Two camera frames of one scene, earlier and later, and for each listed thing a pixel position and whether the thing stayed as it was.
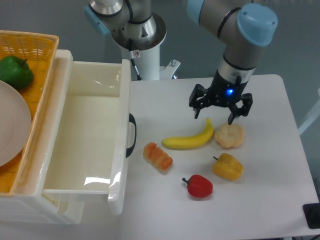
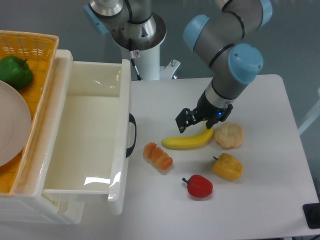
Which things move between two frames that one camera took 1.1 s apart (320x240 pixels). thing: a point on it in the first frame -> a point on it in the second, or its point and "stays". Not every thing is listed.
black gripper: (223, 93) -> (205, 110)
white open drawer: (91, 153) stays
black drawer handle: (132, 119) stays
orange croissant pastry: (157, 157) stays
